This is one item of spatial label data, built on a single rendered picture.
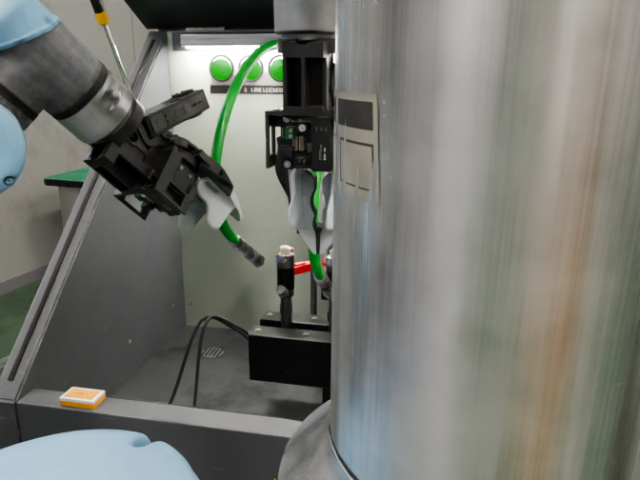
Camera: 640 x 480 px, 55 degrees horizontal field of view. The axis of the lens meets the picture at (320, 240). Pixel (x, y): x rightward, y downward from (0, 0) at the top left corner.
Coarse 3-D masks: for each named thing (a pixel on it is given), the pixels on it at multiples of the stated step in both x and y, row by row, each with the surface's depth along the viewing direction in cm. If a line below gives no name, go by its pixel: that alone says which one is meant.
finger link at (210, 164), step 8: (192, 152) 72; (200, 152) 72; (200, 160) 72; (208, 160) 72; (200, 168) 73; (208, 168) 72; (216, 168) 73; (200, 176) 74; (208, 176) 74; (216, 176) 74; (224, 176) 74; (216, 184) 75; (224, 184) 75
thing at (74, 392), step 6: (72, 390) 84; (78, 390) 84; (84, 390) 84; (90, 390) 84; (66, 396) 83; (72, 396) 83; (78, 396) 83; (84, 396) 83; (90, 396) 83; (102, 396) 84; (60, 402) 83; (66, 402) 83; (72, 402) 82; (96, 402) 83; (90, 408) 82
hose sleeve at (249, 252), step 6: (240, 240) 85; (234, 246) 85; (240, 246) 86; (246, 246) 87; (240, 252) 88; (246, 252) 88; (252, 252) 89; (246, 258) 90; (252, 258) 90; (258, 258) 92
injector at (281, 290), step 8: (288, 256) 97; (280, 264) 97; (288, 264) 97; (280, 272) 97; (288, 272) 97; (280, 280) 98; (288, 280) 98; (280, 288) 96; (288, 288) 98; (280, 296) 98; (288, 296) 98; (280, 304) 100; (288, 304) 99; (280, 312) 100; (288, 312) 100; (288, 320) 100; (288, 328) 100
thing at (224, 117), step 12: (264, 48) 88; (276, 48) 92; (252, 60) 84; (240, 72) 82; (240, 84) 81; (228, 96) 80; (228, 108) 79; (228, 120) 79; (216, 132) 78; (216, 144) 78; (216, 156) 78; (228, 228) 82; (228, 240) 84
